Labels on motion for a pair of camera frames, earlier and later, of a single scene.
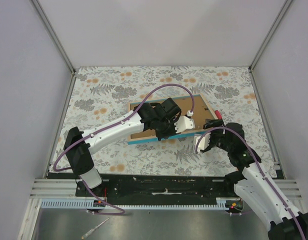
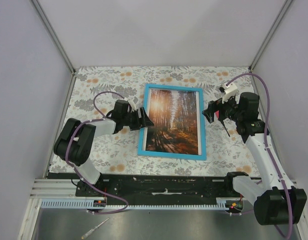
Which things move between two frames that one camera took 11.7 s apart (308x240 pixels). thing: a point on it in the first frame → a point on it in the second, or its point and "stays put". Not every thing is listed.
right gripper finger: x=211 y=123 → x=209 y=112
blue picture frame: x=195 y=106 → x=173 y=155
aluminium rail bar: x=55 y=188 stays put
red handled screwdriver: x=218 y=114 stays put
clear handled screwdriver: x=95 y=227 stays put
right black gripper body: x=217 y=139 → x=228 y=109
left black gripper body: x=167 y=129 → x=132 y=120
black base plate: x=171 y=185 stays put
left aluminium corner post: x=56 y=40 stays put
